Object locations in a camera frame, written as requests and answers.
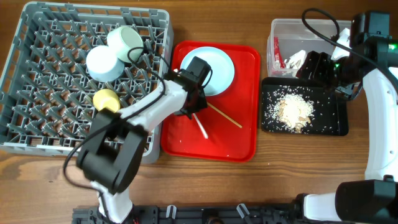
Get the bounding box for white napkin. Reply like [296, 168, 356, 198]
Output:
[284, 50, 307, 70]

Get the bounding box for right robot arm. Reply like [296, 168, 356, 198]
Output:
[297, 9, 397, 223]

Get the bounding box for yellow plastic cup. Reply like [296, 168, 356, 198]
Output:
[93, 89, 121, 113]

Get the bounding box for black plastic tray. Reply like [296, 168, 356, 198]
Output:
[261, 77, 349, 136]

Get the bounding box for wooden chopstick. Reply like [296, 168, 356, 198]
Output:
[207, 102, 243, 128]

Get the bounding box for white plastic fork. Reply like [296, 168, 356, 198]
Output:
[193, 113, 208, 139]

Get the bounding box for red snack wrapper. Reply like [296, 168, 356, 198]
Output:
[273, 37, 285, 68]

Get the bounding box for left black cable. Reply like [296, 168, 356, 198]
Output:
[63, 46, 172, 224]

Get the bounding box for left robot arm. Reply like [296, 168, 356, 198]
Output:
[76, 57, 213, 223]

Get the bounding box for light green bowl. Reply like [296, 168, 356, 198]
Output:
[107, 26, 144, 63]

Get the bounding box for clear plastic bin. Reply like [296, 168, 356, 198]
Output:
[267, 19, 335, 78]

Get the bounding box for red plastic tray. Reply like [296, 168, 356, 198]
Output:
[160, 40, 261, 162]

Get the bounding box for rice and peanut leftovers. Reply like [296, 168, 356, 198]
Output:
[262, 91, 315, 134]

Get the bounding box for light blue plate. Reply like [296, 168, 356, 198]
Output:
[180, 47, 235, 96]

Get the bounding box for right black cable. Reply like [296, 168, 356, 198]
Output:
[301, 7, 398, 103]

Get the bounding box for black cable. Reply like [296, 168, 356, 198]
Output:
[63, 46, 172, 224]
[301, 7, 398, 103]

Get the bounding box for grey dishwasher rack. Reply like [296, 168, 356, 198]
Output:
[1, 2, 174, 156]

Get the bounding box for light blue food bowl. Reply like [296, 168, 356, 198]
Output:
[86, 45, 124, 82]

